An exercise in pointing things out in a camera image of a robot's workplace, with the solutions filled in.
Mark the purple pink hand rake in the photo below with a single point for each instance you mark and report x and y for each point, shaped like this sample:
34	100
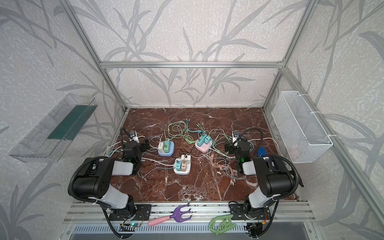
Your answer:
177	216

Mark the white charger plug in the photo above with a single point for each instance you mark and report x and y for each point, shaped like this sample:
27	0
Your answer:
186	158

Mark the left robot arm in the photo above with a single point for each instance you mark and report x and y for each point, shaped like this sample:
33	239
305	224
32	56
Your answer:
91	182

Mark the green plastic clip tool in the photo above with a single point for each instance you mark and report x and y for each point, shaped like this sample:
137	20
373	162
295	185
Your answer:
221	224

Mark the pink charger plug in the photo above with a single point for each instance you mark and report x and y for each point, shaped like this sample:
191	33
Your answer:
183	166

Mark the pink power socket block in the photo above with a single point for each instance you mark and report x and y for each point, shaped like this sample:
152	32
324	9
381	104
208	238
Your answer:
204	148

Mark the teal charger plug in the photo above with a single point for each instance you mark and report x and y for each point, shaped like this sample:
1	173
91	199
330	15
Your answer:
178	165

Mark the clear plastic wall shelf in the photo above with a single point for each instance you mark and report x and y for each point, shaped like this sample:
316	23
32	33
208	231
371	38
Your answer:
48	141

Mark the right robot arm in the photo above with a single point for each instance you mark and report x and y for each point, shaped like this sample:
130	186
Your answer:
277	176

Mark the white wire mesh basket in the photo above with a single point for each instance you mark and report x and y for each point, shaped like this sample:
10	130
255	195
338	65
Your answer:
303	135

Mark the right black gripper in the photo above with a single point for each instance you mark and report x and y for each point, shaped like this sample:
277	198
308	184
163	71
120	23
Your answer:
233	147

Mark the white power socket block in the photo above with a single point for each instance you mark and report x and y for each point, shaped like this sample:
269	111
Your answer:
180	172

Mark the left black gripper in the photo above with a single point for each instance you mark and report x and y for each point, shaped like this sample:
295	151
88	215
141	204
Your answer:
137	144

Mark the blue power socket block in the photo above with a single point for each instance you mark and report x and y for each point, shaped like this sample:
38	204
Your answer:
161	151

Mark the teal chargers on pink block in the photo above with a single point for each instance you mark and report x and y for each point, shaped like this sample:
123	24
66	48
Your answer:
203	139

